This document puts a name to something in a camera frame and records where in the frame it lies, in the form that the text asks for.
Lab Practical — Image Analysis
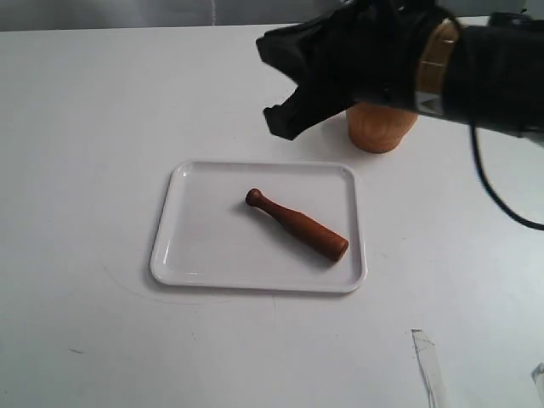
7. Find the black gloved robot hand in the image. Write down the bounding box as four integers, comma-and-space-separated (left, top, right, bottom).
256, 1, 445, 140

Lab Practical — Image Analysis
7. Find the dark wooden pestle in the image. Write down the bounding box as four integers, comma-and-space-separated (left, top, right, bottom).
245, 188, 349, 262

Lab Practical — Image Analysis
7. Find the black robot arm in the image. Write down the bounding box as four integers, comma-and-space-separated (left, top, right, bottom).
415, 12, 543, 144

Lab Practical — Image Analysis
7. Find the brown wooden mortar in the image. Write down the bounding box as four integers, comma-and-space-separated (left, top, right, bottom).
346, 102, 418, 154

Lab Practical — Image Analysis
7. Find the white plastic tray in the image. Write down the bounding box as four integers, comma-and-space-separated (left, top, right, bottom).
150, 160, 367, 294

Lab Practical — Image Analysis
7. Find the clear tape strip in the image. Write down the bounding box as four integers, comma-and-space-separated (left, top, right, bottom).
411, 329, 449, 408

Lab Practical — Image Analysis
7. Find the black cable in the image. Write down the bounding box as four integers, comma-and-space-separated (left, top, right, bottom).
468, 125, 544, 232

